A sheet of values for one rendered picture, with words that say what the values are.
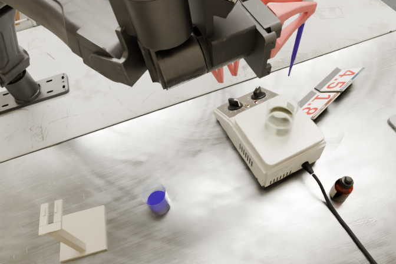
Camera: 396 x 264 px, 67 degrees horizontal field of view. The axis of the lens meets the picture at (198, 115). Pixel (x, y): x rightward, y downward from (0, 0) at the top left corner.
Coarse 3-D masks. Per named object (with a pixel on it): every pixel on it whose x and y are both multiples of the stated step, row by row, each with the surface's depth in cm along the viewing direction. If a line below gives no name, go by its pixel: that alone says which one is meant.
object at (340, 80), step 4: (360, 68) 67; (344, 72) 69; (348, 72) 68; (352, 72) 67; (356, 72) 66; (340, 76) 69; (344, 76) 68; (348, 76) 67; (352, 76) 66; (336, 80) 68; (340, 80) 67; (344, 80) 66; (348, 80) 65; (328, 84) 68; (332, 84) 67; (336, 84) 66; (340, 84) 65; (344, 84) 64; (324, 88) 68; (328, 88) 67; (332, 88) 66; (336, 88) 65; (340, 88) 64
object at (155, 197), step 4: (156, 192) 55; (160, 192) 55; (164, 192) 55; (148, 196) 55; (152, 196) 55; (156, 196) 55; (160, 196) 55; (148, 200) 54; (152, 200) 54; (156, 200) 54; (160, 200) 54; (152, 204) 54
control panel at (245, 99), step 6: (264, 90) 65; (246, 96) 65; (228, 102) 65; (240, 102) 63; (246, 102) 62; (252, 102) 62; (258, 102) 61; (222, 108) 63; (240, 108) 61; (246, 108) 60; (228, 114) 60; (234, 114) 59
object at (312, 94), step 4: (312, 92) 68; (308, 96) 68; (312, 96) 67; (336, 96) 62; (304, 100) 67; (308, 100) 67; (332, 100) 62; (304, 104) 66; (328, 104) 61; (324, 108) 61; (320, 112) 60; (308, 116) 61; (316, 116) 60; (312, 120) 63
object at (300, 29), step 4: (304, 24) 38; (300, 28) 39; (300, 32) 39; (296, 36) 40; (300, 36) 40; (296, 40) 41; (300, 40) 41; (296, 44) 41; (296, 48) 42; (292, 52) 43; (296, 52) 42; (292, 56) 43; (292, 60) 44; (292, 64) 45; (288, 72) 47; (288, 76) 47
